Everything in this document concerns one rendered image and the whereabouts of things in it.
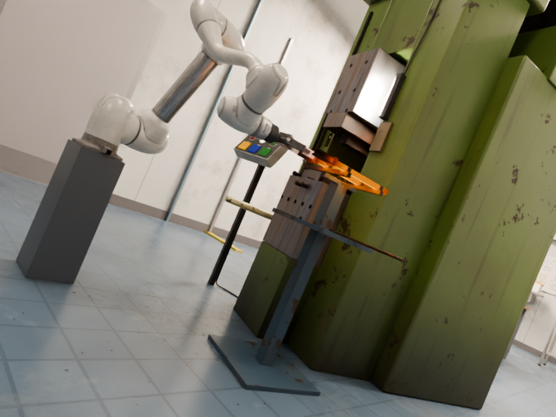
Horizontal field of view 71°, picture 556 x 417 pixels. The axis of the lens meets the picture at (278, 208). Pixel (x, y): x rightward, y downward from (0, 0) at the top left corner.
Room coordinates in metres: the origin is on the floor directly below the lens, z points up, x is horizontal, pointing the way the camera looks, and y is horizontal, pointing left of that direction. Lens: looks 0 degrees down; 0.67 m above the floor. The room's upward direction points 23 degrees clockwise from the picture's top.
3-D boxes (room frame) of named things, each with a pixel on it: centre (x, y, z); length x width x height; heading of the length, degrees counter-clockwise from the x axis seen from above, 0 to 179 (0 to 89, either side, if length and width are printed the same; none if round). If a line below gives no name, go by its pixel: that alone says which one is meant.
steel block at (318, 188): (2.39, -0.32, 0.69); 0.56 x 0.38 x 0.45; 118
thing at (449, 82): (2.17, -0.60, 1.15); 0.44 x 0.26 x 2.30; 118
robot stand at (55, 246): (1.76, 0.86, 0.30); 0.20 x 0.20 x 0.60; 46
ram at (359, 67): (2.39, -0.31, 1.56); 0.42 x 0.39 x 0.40; 118
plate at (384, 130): (2.12, -0.37, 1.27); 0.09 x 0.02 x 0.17; 28
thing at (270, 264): (2.39, -0.32, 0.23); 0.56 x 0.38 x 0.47; 118
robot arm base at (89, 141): (1.75, 0.85, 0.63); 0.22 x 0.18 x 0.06; 46
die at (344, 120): (2.43, -0.29, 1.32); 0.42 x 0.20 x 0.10; 118
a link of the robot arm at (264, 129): (1.49, 0.18, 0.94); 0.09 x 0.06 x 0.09; 33
